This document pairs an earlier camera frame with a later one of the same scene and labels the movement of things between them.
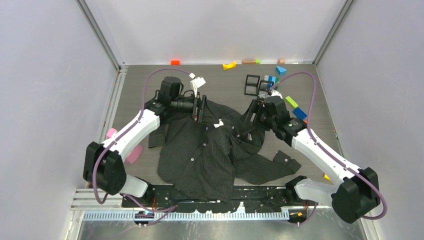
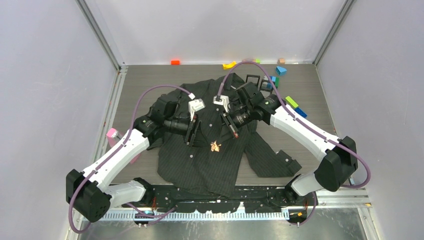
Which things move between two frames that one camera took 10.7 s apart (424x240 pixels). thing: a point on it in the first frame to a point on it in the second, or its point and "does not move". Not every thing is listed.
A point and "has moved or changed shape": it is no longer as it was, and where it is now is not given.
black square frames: (252, 85) does not move
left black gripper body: (187, 105) to (184, 127)
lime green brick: (291, 101) does not move
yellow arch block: (227, 66) does not move
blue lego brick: (300, 113) does not move
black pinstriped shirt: (208, 157) has moved or changed shape
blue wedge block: (281, 70) does not move
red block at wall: (175, 62) does not move
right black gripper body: (262, 121) to (234, 121)
